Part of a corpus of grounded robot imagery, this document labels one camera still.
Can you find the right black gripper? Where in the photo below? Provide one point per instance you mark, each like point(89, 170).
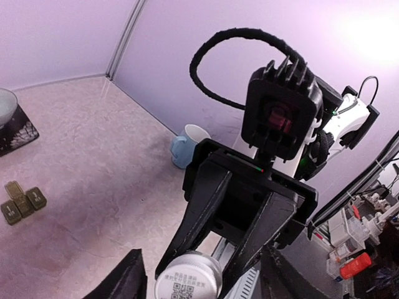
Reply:
point(242, 199)

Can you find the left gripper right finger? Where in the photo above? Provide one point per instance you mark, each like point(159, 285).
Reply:
point(296, 272)

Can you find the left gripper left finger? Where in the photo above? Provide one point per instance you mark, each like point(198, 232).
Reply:
point(127, 280)

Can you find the white pill bottle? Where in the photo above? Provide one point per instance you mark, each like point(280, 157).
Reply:
point(193, 275)

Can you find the green three-compartment pill box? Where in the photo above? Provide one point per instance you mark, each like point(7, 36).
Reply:
point(21, 204)

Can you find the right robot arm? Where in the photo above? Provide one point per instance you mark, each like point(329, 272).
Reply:
point(344, 120)

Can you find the light blue mug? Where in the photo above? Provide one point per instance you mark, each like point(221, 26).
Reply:
point(182, 146)

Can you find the cluttered background shelf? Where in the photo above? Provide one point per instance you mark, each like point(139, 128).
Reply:
point(358, 215)

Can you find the black floral square plate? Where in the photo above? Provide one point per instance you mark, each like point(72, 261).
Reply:
point(17, 132)

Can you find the celadon green bowl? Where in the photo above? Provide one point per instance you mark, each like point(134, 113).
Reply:
point(8, 106)

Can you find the front aluminium rail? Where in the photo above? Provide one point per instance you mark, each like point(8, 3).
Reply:
point(239, 275)

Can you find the right aluminium frame post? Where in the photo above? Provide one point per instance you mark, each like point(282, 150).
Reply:
point(124, 39)

